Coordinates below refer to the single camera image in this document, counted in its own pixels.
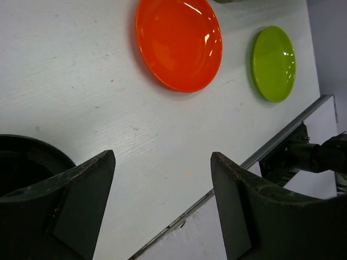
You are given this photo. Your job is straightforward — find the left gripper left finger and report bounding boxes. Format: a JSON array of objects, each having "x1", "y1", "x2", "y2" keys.
[{"x1": 1, "y1": 150, "x2": 116, "y2": 259}]

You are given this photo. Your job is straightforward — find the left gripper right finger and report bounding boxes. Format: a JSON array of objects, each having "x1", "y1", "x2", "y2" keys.
[{"x1": 210, "y1": 152, "x2": 346, "y2": 259}]

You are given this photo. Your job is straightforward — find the orange round plate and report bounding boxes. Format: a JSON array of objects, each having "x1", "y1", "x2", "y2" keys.
[{"x1": 135, "y1": 0, "x2": 223, "y2": 93}]

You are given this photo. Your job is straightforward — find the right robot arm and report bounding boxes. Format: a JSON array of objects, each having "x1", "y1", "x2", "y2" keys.
[{"x1": 285, "y1": 132, "x2": 346, "y2": 199}]

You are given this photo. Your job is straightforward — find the olive green plastic bin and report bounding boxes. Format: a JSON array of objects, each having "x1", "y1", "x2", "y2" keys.
[{"x1": 214, "y1": 0, "x2": 243, "y2": 4}]

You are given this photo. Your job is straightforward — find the black round plate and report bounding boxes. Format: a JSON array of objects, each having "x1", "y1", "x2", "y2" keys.
[{"x1": 1, "y1": 134, "x2": 76, "y2": 196}]

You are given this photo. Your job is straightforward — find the lime green round plate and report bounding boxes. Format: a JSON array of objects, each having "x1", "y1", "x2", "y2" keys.
[{"x1": 252, "y1": 26, "x2": 296, "y2": 103}]

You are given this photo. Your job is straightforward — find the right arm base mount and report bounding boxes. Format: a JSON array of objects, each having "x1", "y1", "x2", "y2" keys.
[{"x1": 259, "y1": 123, "x2": 309, "y2": 187}]

